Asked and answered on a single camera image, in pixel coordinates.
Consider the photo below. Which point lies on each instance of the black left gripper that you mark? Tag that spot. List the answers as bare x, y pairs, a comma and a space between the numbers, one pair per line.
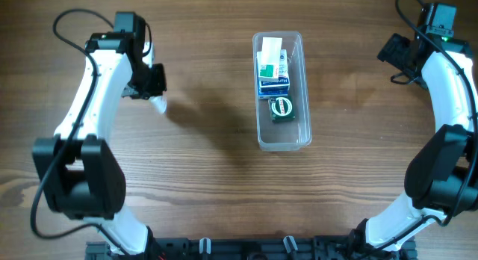
157, 79

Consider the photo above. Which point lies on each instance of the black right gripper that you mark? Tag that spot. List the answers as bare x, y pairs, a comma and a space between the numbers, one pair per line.
393, 51

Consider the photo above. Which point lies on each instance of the white spray bottle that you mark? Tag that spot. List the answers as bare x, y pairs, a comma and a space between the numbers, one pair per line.
159, 103

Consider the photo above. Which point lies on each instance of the blue lozenge box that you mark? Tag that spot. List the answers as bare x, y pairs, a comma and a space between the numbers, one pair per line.
272, 94

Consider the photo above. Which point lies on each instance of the white Hansaplast plaster box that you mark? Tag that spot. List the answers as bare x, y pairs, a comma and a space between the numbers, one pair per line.
283, 82

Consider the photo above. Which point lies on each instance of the white green medicine box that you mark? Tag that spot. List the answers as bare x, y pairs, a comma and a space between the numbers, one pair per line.
270, 59

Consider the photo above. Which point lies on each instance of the green Zam-Buk box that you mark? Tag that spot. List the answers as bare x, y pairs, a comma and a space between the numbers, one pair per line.
281, 109

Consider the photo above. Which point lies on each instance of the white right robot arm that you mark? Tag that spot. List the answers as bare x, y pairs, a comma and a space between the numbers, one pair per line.
441, 180

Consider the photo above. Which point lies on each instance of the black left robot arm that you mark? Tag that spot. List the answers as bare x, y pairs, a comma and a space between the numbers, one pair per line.
79, 175

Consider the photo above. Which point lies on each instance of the clear plastic container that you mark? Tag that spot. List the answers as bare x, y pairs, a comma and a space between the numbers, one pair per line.
295, 134

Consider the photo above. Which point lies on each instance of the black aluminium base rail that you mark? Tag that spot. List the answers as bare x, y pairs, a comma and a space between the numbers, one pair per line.
317, 248

